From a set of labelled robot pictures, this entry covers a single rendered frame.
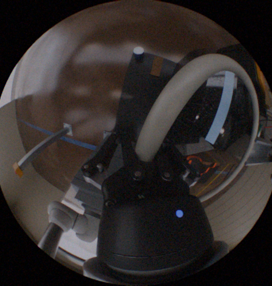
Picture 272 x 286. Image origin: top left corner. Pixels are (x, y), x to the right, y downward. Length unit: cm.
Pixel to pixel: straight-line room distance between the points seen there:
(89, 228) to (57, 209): 23
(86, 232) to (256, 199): 580
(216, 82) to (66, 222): 96
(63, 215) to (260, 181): 591
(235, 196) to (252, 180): 127
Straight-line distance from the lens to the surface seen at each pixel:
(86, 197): 68
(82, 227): 68
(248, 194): 572
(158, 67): 106
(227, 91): 37
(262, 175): 559
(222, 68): 16
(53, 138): 138
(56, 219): 65
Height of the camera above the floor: 100
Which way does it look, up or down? 61 degrees down
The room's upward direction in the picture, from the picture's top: 173 degrees counter-clockwise
